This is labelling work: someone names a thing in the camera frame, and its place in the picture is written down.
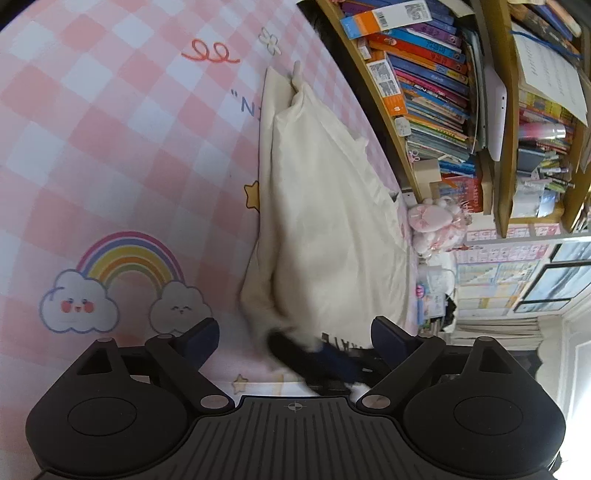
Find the tall white orange blue box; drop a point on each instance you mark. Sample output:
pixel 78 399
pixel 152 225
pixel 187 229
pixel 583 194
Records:
pixel 388 18

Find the white paper sheet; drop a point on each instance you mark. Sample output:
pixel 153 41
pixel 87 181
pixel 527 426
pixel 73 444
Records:
pixel 549 74

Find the white tablet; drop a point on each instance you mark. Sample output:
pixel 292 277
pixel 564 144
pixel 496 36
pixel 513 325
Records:
pixel 496 110

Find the row of colourful books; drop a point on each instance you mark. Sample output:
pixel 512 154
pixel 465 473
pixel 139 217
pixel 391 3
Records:
pixel 429 83

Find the pink white plush bunny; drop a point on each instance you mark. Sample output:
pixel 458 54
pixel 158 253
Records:
pixel 434 221

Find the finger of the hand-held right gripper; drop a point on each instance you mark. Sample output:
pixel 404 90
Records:
pixel 295 353

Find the wooden bookshelf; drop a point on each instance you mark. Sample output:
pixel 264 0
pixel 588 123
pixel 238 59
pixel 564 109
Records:
pixel 501 184

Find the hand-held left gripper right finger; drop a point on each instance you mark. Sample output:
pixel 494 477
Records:
pixel 390 341

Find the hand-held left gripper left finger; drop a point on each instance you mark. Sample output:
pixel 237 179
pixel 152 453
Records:
pixel 201 341

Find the long white orange box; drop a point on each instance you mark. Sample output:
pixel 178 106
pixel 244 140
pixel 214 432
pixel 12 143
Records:
pixel 388 87

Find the small white box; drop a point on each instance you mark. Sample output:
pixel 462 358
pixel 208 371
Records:
pixel 401 125

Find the pink scissors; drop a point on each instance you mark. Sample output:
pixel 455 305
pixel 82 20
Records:
pixel 412 155

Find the window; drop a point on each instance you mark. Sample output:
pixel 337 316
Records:
pixel 558 277

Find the cream printed t-shirt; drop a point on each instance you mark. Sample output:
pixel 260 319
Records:
pixel 332 207

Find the small beige box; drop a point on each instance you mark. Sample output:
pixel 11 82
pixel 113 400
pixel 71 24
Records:
pixel 437 190

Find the beige pen holder box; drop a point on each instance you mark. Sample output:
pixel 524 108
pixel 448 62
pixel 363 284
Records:
pixel 425 175

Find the wall poster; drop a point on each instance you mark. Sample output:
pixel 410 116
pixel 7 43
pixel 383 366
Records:
pixel 498 272

